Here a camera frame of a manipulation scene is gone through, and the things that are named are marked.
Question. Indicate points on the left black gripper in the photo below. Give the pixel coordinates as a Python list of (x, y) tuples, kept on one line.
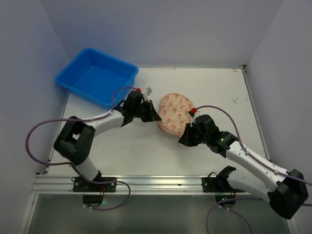
[(146, 111)]

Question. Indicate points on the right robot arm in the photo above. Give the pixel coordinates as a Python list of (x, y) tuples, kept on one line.
[(285, 191)]

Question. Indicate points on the black base bracket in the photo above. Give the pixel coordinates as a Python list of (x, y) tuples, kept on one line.
[(93, 194), (217, 185)]

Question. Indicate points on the right black base bracket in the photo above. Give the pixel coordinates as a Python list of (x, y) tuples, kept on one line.
[(217, 185)]

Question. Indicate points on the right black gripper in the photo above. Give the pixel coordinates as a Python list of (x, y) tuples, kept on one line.
[(191, 134)]

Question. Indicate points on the aluminium mounting rail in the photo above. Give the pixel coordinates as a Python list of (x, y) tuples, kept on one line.
[(139, 185)]

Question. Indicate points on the left black base bracket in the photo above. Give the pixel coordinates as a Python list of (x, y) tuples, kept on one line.
[(93, 194)]

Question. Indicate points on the floral pink laundry bag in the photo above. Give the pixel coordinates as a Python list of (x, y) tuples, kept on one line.
[(174, 112)]

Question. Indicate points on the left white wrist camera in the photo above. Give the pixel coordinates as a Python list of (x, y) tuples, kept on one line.
[(146, 92)]

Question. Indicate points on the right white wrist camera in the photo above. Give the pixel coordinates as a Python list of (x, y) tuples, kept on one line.
[(195, 113)]

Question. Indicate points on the blue plastic bin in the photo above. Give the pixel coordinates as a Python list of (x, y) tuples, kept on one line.
[(98, 77)]

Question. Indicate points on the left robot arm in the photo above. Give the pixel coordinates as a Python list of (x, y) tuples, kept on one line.
[(75, 140)]

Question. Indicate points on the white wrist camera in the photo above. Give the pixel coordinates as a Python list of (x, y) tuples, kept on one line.
[(146, 92), (195, 113)]

